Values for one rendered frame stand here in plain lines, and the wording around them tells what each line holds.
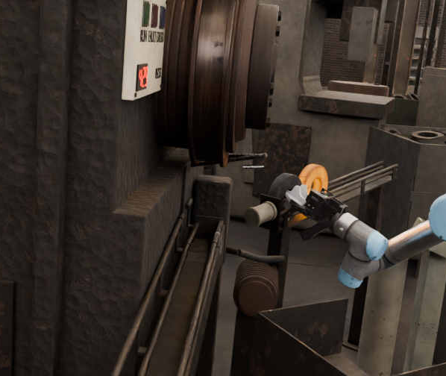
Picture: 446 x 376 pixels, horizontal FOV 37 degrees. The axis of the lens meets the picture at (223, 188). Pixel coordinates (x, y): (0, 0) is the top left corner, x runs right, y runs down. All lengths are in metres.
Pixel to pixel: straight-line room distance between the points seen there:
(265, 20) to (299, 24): 2.77
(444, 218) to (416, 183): 1.88
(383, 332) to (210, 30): 1.35
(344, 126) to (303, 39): 0.59
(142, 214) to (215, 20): 0.43
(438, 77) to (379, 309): 3.90
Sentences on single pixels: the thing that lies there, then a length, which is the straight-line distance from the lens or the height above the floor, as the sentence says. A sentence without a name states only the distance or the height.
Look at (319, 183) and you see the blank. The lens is 2.24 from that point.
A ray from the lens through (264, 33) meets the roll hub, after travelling 1.42.
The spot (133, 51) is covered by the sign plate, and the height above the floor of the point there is 1.14.
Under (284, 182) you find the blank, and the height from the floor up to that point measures 0.76.
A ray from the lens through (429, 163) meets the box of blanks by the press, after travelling 3.62.
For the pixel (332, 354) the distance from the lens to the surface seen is 1.31.
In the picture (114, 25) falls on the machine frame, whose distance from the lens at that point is 1.09.
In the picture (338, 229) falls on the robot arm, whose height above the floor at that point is 0.66.
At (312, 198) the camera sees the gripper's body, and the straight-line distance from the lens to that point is 2.00.
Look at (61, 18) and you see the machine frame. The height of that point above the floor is 1.18.
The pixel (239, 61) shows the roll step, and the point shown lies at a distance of 1.37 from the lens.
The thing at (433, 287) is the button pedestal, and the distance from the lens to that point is 2.38.
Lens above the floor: 1.17
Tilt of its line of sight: 12 degrees down
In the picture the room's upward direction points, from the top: 5 degrees clockwise
